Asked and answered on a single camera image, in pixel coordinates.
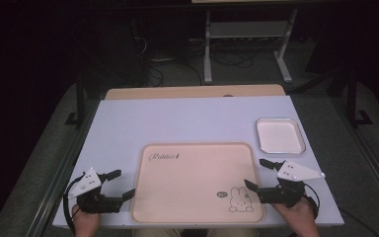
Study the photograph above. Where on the person's right hand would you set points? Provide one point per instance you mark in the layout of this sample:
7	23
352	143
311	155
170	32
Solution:
297	219

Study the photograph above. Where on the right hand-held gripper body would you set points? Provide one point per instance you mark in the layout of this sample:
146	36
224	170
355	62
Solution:
288	189

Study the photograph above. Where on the large pink rabbit-print tray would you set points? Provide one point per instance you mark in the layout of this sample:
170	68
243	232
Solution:
194	187

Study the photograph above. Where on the small white metal-rimmed tray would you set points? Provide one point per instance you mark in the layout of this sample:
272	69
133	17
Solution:
280	136

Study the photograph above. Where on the black metal stand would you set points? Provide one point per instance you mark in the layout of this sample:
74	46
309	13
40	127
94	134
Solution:
352	102
80	98

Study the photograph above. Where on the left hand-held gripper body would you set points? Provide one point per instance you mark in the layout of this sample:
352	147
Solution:
87	184

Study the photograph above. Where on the white metal table frame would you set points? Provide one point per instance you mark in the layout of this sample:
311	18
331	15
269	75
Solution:
243	31

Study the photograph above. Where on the person's left hand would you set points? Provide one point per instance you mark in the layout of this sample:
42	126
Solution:
86	224

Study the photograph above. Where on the wooden desk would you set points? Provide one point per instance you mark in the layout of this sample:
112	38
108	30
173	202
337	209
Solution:
177	92

